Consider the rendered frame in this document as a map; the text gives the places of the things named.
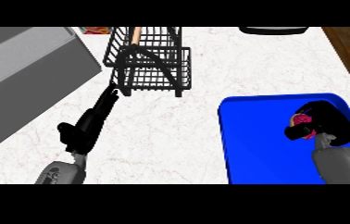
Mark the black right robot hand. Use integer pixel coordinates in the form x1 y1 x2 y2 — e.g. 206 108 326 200
283 100 350 147

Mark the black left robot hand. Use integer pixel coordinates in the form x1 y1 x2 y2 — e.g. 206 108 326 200
56 82 119 156

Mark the pink frosted cupcake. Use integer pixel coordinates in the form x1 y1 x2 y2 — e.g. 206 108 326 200
289 112 317 141

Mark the blue tray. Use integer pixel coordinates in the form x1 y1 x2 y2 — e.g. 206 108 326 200
217 93 350 185

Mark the large grey appliance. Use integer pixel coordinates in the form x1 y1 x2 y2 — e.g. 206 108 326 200
0 27 103 143

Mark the brown wooden cabinet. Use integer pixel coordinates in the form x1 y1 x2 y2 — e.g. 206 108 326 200
321 27 350 73

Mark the red and yellow box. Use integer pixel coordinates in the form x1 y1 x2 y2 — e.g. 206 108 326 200
81 27 112 35

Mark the black tiered wire basket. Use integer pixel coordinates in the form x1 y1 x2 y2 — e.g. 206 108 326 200
101 27 193 98

